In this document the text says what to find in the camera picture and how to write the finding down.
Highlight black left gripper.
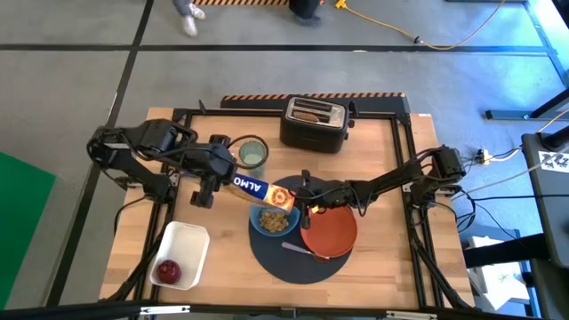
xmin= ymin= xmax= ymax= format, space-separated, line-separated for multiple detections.
xmin=189 ymin=132 xmax=237 ymax=210

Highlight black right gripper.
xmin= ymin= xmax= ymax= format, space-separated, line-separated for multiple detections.
xmin=300 ymin=168 xmax=355 ymax=231

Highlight green glass tumbler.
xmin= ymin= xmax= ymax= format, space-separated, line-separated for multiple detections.
xmin=238 ymin=140 xmax=268 ymax=179

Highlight blue yellow cereal box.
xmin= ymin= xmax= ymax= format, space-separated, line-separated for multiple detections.
xmin=228 ymin=171 xmax=297 ymax=213

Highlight light blue bowl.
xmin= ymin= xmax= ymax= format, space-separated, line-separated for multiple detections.
xmin=249 ymin=202 xmax=301 ymax=238

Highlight brown toast slice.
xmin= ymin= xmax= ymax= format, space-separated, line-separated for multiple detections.
xmin=292 ymin=109 xmax=321 ymax=124

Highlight dark red apple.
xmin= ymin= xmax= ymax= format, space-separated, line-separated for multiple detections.
xmin=156 ymin=259 xmax=183 ymax=285

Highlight orange plate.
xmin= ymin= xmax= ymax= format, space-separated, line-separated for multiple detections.
xmin=300 ymin=204 xmax=358 ymax=260

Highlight golden cereal flakes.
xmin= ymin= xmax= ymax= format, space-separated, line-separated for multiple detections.
xmin=259 ymin=210 xmax=290 ymax=234

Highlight black silver toaster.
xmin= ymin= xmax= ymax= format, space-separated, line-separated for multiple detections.
xmin=278 ymin=94 xmax=356 ymax=155

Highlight dark round woven placemat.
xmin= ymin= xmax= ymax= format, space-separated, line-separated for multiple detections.
xmin=247 ymin=174 xmax=357 ymax=285

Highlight white rectangular tray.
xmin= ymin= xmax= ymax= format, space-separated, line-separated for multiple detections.
xmin=148 ymin=220 xmax=211 ymax=292

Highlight black bar with hazard stripes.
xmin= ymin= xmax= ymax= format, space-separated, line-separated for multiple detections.
xmin=220 ymin=92 xmax=413 ymax=117

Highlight person's leg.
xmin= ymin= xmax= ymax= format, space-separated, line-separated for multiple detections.
xmin=172 ymin=0 xmax=208 ymax=37

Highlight person's foot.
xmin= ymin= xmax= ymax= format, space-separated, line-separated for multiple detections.
xmin=287 ymin=0 xmax=324 ymax=27

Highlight black flat bar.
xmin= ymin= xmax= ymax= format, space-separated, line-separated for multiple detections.
xmin=461 ymin=233 xmax=552 ymax=268

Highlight white cardboard box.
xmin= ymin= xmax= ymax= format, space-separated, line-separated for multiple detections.
xmin=466 ymin=235 xmax=533 ymax=312

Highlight black metal stand base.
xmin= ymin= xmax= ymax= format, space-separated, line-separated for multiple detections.
xmin=484 ymin=86 xmax=569 ymax=121

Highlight green floor mat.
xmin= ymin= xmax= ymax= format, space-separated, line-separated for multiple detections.
xmin=0 ymin=152 xmax=58 ymax=311

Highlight dark grey cart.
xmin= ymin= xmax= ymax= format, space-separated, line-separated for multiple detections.
xmin=520 ymin=126 xmax=569 ymax=320

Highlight black white fiducial marker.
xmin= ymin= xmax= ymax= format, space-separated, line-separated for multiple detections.
xmin=536 ymin=149 xmax=569 ymax=174

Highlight black cable loop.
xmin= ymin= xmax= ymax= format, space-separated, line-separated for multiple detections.
xmin=226 ymin=134 xmax=270 ymax=172

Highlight spoon with pale handle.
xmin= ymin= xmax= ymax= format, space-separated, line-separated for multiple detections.
xmin=280 ymin=241 xmax=331 ymax=263

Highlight black aluminium table frame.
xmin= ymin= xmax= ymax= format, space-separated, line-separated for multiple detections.
xmin=100 ymin=106 xmax=479 ymax=312

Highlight silver rail bracket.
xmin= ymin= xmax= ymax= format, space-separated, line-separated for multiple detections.
xmin=385 ymin=310 xmax=439 ymax=320
xmin=140 ymin=305 xmax=191 ymax=316

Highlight yellow extension cable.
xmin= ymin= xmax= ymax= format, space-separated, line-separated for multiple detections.
xmin=334 ymin=0 xmax=508 ymax=51

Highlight black front rail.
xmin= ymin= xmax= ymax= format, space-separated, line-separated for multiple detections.
xmin=0 ymin=300 xmax=569 ymax=320

